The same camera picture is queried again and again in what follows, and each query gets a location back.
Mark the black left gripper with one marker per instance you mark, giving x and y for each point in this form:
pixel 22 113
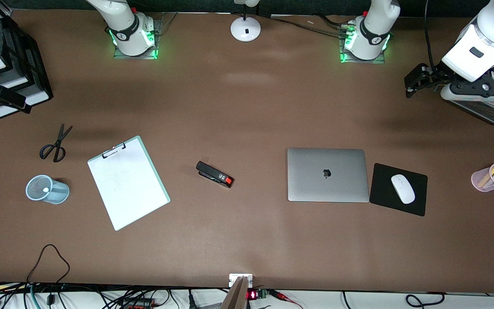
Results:
pixel 432 76

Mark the silver laptop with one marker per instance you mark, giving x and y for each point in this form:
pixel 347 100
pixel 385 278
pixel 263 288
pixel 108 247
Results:
pixel 307 180

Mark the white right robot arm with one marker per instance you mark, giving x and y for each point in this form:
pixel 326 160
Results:
pixel 122 30

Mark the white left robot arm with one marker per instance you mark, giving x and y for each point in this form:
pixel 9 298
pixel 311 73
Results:
pixel 371 30

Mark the yellow marker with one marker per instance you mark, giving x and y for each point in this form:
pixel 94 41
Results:
pixel 489 174

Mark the black stacked document tray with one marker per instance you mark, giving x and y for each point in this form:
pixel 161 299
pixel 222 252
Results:
pixel 37 73

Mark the black scissors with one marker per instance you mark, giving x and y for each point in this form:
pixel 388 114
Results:
pixel 59 141

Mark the black mesh desk tray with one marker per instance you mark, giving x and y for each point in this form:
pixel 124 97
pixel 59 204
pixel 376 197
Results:
pixel 487 112

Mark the blue mesh pen cup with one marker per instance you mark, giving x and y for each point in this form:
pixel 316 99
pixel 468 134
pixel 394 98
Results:
pixel 58 194

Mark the white computer mouse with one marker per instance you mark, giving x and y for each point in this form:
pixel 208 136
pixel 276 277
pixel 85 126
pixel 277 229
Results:
pixel 402 189

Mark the black mouse pad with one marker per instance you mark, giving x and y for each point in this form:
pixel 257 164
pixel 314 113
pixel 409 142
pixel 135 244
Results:
pixel 384 193

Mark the white paper sheet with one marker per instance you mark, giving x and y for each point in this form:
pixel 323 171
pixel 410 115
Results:
pixel 131 189

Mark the mint green clipboard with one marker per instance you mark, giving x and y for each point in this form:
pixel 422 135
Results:
pixel 155 171

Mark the white round-base stand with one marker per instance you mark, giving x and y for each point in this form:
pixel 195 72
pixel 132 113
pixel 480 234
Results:
pixel 245 29

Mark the black stapler with orange tip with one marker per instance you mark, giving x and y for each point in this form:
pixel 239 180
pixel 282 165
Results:
pixel 212 173

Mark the black device with orange connectors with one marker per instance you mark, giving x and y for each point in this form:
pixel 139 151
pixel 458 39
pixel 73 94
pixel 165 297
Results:
pixel 140 303

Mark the small white box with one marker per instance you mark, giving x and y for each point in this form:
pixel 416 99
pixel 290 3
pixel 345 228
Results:
pixel 234 278

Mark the red display circuit board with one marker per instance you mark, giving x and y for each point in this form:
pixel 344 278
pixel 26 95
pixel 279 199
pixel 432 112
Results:
pixel 253 295

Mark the wooden beam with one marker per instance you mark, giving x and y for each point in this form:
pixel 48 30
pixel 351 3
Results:
pixel 236 296

